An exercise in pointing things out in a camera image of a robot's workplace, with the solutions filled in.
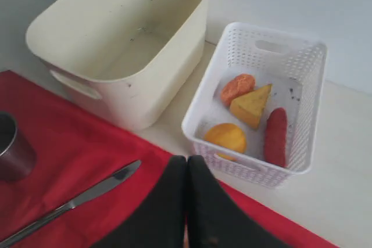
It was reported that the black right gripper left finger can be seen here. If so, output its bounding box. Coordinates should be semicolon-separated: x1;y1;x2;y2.
92;156;187;247

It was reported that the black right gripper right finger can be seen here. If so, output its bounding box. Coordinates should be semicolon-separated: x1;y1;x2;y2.
186;155;289;247

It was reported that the yellow lemon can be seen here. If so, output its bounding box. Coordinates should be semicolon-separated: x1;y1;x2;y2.
203;123;247;153

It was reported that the yellow cheese wedge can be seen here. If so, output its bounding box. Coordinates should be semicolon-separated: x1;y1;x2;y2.
230;84;272;130

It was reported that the orange fried chicken piece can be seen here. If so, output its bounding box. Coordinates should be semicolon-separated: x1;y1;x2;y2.
220;74;256;107

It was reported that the stainless steel table knife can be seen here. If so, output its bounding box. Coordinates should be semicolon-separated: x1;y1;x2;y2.
1;160;142;247

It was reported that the red tablecloth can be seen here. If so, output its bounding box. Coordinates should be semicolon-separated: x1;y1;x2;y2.
1;71;331;247

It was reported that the stainless steel cup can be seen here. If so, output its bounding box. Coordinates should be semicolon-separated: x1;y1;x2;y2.
1;112;37;182

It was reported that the white perforated plastic basket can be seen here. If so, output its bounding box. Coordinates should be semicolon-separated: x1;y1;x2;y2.
181;22;328;188

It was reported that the cream plastic storage bin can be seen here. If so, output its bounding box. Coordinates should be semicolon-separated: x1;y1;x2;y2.
26;0;208;131

